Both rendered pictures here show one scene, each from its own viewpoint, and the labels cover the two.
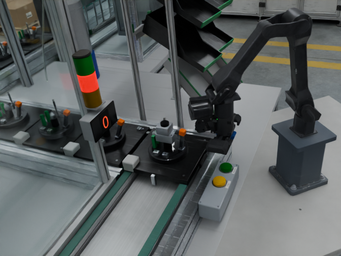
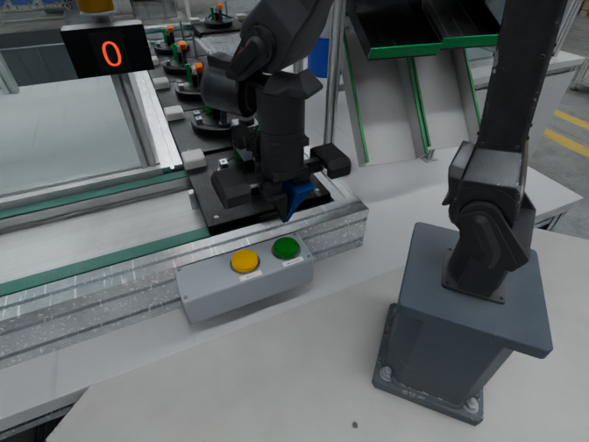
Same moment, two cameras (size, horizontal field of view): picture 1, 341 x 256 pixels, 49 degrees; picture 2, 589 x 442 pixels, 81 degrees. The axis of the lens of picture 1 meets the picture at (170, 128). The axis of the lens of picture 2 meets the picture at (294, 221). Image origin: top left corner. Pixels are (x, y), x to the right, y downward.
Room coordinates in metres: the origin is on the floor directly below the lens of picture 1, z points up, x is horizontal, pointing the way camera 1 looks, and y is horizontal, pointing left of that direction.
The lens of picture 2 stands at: (0.63, -0.42, 1.37)
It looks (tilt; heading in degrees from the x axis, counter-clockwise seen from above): 41 degrees down; 38
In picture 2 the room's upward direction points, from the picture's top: straight up
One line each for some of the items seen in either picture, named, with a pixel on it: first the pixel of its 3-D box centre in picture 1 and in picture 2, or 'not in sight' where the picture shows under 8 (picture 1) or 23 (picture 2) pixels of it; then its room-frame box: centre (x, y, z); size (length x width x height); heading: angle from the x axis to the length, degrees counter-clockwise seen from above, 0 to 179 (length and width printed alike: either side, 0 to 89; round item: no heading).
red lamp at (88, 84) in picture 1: (88, 80); not in sight; (0.93, 0.21, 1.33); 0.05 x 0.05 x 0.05
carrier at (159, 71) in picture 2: not in sight; (181, 55); (1.40, 0.68, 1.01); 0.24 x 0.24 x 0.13; 62
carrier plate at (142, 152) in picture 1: (168, 153); (251, 179); (1.05, 0.02, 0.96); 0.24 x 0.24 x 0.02; 62
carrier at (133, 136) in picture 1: (105, 130); (216, 108); (1.17, 0.24, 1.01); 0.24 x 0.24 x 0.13; 62
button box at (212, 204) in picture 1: (219, 189); (246, 274); (0.87, -0.13, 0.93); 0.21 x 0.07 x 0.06; 152
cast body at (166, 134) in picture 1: (163, 130); (245, 132); (1.05, 0.03, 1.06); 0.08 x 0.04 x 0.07; 62
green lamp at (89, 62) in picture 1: (83, 63); not in sight; (0.93, 0.21, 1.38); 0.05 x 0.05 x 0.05
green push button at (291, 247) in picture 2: (226, 168); (286, 248); (0.93, -0.17, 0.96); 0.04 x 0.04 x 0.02
